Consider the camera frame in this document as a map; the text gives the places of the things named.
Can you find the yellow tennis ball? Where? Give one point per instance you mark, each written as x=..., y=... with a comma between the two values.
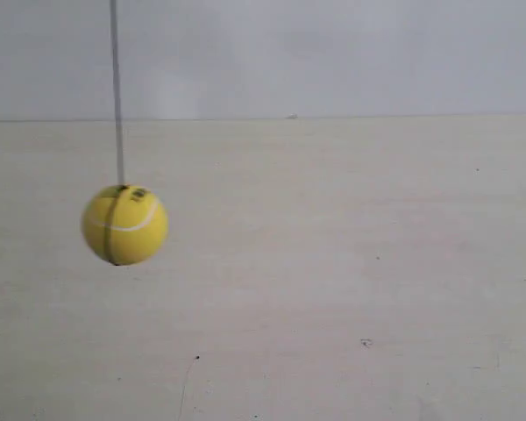
x=124, y=224

